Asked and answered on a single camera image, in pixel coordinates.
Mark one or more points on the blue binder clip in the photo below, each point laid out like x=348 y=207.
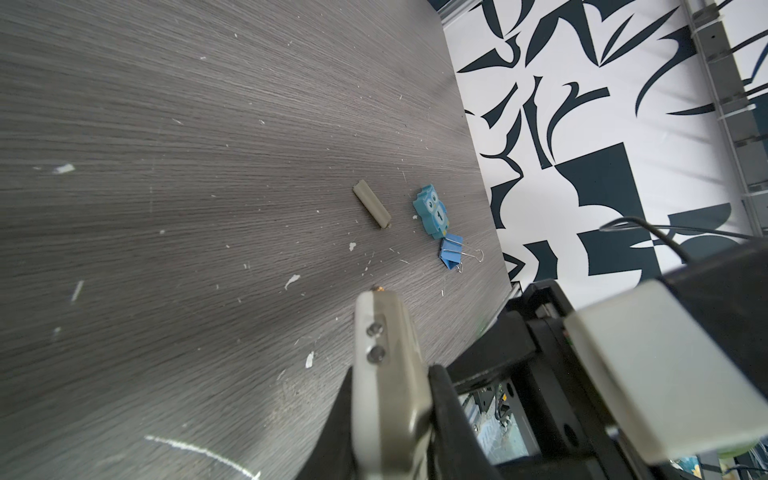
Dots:
x=454 y=251

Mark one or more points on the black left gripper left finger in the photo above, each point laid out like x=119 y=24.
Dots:
x=332 y=457

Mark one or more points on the aluminium enclosure frame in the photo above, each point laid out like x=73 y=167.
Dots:
x=449 y=10

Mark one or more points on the blue owl figurine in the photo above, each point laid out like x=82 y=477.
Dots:
x=432 y=212

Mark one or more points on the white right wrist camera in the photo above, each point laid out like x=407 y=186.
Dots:
x=671 y=389

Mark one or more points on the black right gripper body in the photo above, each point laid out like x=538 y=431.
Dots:
x=526 y=351

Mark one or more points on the white remote control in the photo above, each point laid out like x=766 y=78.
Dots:
x=391 y=397

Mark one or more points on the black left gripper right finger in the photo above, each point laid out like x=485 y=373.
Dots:
x=454 y=451

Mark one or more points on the remote battery cover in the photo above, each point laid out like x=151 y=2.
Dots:
x=373 y=205

